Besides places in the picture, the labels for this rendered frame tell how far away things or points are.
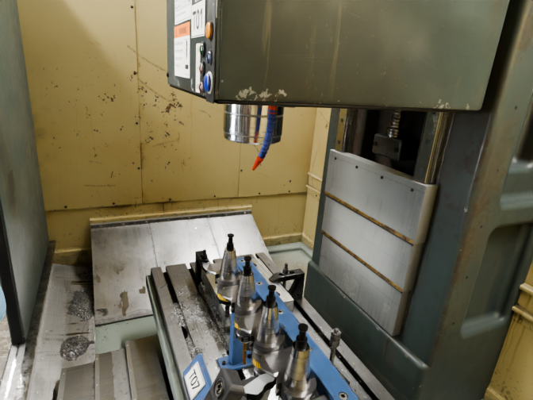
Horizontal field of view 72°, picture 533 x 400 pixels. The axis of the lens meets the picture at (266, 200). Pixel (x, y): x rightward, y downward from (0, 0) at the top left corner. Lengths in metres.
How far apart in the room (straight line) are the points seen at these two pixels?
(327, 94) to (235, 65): 0.19
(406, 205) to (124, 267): 1.33
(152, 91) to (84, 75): 0.30
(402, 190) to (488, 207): 0.22
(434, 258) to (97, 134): 1.54
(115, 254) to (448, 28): 1.66
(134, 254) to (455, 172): 1.49
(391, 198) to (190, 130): 1.18
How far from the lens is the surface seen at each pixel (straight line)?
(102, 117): 1.95
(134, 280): 1.87
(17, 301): 1.40
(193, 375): 1.05
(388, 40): 0.80
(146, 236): 2.04
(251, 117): 0.93
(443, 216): 1.13
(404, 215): 1.16
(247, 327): 0.74
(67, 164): 1.99
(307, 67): 0.69
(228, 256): 0.84
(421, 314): 1.26
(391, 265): 1.24
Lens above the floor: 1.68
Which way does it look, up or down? 19 degrees down
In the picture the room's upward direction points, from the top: 4 degrees clockwise
